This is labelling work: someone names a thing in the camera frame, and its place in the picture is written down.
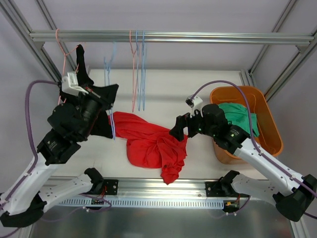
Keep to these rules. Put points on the green tank top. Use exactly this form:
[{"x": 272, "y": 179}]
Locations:
[{"x": 236, "y": 114}]

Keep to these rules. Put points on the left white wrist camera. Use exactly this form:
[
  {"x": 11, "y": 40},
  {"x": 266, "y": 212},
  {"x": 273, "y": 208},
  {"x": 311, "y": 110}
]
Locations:
[{"x": 69, "y": 85}]

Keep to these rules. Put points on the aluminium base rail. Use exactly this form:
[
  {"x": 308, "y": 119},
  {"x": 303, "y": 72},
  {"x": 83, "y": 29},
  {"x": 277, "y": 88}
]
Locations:
[{"x": 156, "y": 188}]

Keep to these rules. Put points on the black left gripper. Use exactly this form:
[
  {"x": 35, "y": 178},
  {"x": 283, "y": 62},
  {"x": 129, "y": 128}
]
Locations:
[{"x": 104, "y": 99}]

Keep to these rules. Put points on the red tank top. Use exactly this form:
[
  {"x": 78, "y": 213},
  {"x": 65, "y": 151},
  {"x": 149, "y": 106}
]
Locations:
[{"x": 151, "y": 146}]

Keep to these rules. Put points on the light blue wire hanger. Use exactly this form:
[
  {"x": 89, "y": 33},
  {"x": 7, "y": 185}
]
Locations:
[{"x": 143, "y": 72}]

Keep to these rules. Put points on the black tank top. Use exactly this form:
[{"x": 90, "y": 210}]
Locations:
[{"x": 96, "y": 118}]

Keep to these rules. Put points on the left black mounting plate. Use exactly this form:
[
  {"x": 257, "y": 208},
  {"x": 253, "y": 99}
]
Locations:
[{"x": 109, "y": 187}]

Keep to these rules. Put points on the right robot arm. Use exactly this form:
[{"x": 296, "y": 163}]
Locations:
[{"x": 288, "y": 191}]

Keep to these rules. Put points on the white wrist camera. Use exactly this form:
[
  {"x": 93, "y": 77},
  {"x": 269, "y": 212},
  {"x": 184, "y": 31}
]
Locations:
[
  {"x": 69, "y": 85},
  {"x": 195, "y": 104}
]

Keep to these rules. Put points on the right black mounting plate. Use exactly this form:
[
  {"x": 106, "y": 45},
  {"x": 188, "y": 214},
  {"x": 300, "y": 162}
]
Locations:
[{"x": 214, "y": 189}]

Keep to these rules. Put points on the orange plastic basket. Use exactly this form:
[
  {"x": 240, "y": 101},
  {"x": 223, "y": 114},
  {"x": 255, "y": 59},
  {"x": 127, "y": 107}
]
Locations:
[{"x": 268, "y": 135}]

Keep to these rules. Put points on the slotted white cable duct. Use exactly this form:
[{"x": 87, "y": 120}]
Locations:
[{"x": 145, "y": 203}]

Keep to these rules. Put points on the aluminium hanging rail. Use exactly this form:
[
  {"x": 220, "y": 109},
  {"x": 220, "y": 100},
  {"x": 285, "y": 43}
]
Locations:
[{"x": 171, "y": 37}]

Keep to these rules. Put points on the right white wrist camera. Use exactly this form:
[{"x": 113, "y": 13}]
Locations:
[{"x": 195, "y": 104}]

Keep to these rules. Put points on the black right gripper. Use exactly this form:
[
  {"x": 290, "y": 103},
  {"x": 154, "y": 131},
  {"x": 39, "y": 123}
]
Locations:
[{"x": 186, "y": 123}]

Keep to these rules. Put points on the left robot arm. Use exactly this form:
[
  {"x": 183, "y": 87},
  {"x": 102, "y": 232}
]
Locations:
[{"x": 72, "y": 122}]

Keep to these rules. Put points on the black mounting plate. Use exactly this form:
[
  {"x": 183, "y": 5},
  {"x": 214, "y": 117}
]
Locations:
[
  {"x": 214, "y": 189},
  {"x": 109, "y": 187}
]

